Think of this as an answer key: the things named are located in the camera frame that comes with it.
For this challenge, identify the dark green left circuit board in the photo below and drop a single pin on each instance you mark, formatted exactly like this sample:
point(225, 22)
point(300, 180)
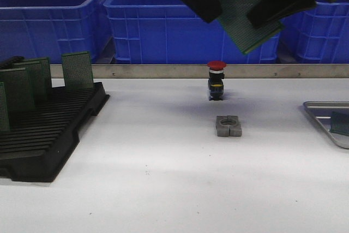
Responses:
point(18, 90)

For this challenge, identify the rear right green circuit board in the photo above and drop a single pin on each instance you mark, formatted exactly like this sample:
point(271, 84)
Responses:
point(77, 71)

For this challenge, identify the black slotted board rack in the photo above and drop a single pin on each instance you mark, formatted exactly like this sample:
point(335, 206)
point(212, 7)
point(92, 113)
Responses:
point(40, 141)

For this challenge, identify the grey split clamp block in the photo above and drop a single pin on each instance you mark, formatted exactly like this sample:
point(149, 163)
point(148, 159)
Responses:
point(228, 126)

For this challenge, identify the rear left green circuit board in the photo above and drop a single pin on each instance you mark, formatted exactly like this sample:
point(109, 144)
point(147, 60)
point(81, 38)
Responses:
point(39, 73)

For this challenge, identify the silver metal tray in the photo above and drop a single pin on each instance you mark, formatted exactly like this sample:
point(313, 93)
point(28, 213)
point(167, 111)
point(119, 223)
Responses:
point(320, 113)

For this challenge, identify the leftmost edge green circuit board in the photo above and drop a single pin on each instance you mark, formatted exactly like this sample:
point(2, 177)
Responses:
point(5, 125)

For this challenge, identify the green perforated circuit board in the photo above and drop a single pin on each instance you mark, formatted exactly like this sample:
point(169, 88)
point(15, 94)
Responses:
point(247, 38)
point(339, 123)

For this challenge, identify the right front blue crate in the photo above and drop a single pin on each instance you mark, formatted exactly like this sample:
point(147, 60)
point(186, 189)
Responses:
point(318, 36)

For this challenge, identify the left front blue crate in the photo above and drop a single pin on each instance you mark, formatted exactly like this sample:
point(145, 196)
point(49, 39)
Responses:
point(50, 28)

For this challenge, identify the red emergency stop button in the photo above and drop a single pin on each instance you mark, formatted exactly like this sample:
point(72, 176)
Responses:
point(215, 83)

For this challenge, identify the centre blue plastic crate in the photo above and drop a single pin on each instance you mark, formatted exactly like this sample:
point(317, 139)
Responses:
point(168, 32)

